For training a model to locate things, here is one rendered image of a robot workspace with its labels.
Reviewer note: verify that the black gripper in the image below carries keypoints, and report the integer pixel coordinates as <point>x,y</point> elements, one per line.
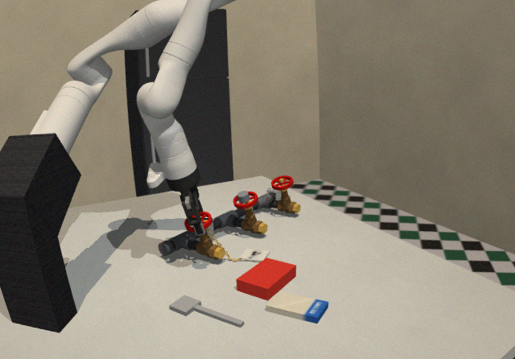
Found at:
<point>193,206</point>

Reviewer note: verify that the grey cylinder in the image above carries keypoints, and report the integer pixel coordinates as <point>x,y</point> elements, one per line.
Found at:
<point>243,196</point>

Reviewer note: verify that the red rectangular block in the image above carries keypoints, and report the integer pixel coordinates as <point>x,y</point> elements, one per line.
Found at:
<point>266,279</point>

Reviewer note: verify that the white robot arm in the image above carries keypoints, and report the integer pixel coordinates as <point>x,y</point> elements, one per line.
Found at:
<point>156,100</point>

